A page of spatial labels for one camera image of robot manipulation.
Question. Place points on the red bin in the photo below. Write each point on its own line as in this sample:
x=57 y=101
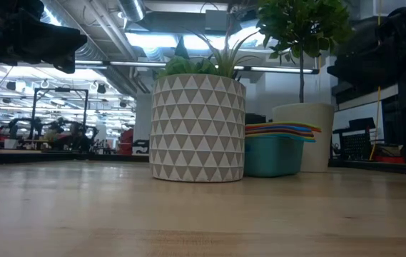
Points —
x=388 y=158

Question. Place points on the black pegboard cart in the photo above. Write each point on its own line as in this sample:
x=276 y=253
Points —
x=356 y=144

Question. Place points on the green measuring cup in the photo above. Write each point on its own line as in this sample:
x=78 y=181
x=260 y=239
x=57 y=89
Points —
x=288 y=124

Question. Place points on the orange measuring cup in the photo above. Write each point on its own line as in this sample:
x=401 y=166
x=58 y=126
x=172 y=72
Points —
x=281 y=130

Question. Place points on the triangle-patterned plant pot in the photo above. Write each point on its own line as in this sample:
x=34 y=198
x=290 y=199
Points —
x=195 y=128

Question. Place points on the white ceiling box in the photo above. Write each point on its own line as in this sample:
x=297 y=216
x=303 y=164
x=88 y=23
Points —
x=366 y=9

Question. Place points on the teal plastic basket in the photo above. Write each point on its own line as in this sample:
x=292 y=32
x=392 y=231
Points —
x=272 y=157

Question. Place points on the green succulent plant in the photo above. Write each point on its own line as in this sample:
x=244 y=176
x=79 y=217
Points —
x=185 y=68

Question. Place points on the person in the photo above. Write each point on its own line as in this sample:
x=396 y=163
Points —
x=79 y=135

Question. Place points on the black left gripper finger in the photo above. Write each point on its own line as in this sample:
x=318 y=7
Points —
x=65 y=64
x=61 y=41

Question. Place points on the small leafy green tree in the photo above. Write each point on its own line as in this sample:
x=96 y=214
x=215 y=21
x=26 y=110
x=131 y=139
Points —
x=302 y=21

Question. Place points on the black metal gantry frame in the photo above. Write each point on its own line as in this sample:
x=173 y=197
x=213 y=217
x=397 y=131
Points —
x=60 y=90

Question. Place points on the red office chair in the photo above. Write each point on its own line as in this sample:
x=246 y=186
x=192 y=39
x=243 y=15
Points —
x=127 y=141

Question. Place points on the grey ceiling box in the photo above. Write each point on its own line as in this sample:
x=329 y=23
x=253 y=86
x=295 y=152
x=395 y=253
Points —
x=217 y=20

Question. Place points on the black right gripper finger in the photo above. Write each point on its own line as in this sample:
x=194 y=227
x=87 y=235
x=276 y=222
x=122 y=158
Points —
x=356 y=57

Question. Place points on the small blue measuring cup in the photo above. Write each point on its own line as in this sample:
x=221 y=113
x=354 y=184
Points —
x=281 y=127

